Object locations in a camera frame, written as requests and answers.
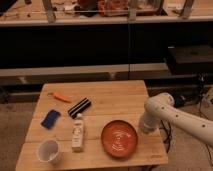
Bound white plastic bottle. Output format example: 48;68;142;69
72;113;84;152

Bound orange ceramic bowl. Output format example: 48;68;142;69
101;120;138;158

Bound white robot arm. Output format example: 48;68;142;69
139;93;213;148

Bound black striped box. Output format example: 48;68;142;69
68;98;91;119

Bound orange carrot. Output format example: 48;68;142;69
48;92;71;103

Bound blue sponge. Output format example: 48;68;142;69
41;110;60;129

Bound black box on floor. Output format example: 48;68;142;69
165;45;213;75

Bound long shelf bench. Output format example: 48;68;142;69
0;0;213;27

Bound black floor cables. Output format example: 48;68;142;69
159;120;174;154

